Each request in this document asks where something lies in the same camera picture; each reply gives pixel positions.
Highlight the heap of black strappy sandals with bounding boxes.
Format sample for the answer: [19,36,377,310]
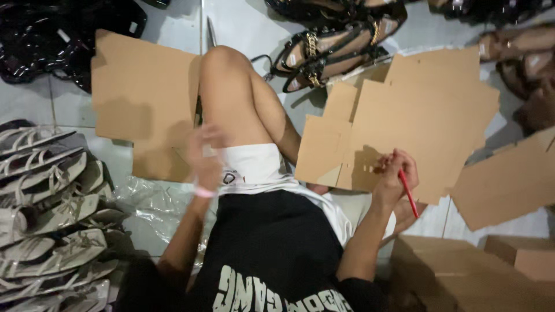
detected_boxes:
[264,0,408,24]

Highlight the red pen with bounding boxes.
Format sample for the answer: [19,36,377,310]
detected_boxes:
[397,168,420,219]

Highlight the heap of dark sandals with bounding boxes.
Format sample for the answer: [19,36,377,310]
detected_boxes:
[427,0,555,27]

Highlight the heap of brown sandals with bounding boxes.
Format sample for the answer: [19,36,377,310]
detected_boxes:
[478,24,555,136]

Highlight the white shorts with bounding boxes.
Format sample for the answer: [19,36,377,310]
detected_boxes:
[217,143,397,248]

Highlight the large flat notched cardboard sheet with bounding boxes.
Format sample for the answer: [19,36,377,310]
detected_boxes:
[294,46,500,205]

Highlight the pile of silver strappy sandals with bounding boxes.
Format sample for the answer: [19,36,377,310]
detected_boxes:
[0,119,133,312]

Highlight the black sandal with gold chain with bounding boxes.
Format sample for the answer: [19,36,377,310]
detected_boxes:
[271,13,407,75]
[282,45,391,94]

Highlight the clear plastic bag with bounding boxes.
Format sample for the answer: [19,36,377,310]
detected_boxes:
[112,175,217,270]

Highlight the heap of glossy black sandals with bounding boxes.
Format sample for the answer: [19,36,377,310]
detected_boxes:
[0,0,148,94]

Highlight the person's left hand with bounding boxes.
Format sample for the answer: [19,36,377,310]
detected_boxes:
[188,123,227,193]

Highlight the large brown cardboard box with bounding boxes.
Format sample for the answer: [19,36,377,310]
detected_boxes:
[389,234,555,312]

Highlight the person's bare leg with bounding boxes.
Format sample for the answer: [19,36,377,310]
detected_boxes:
[198,45,302,166]

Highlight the small brown cardboard box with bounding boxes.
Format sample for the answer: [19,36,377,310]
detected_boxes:
[483,234,555,283]

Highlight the flat brown cardboard sheet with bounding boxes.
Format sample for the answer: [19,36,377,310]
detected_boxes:
[450,127,555,232]
[90,29,203,183]

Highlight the person's right hand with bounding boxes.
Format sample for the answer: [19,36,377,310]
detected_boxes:
[373,148,420,205]

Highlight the black printed shirt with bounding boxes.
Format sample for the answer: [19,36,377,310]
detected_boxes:
[114,189,391,312]

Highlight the pink wristband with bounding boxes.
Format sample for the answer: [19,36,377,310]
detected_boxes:
[193,185,218,199]

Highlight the metal blade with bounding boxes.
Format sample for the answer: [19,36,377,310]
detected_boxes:
[206,16,218,51]

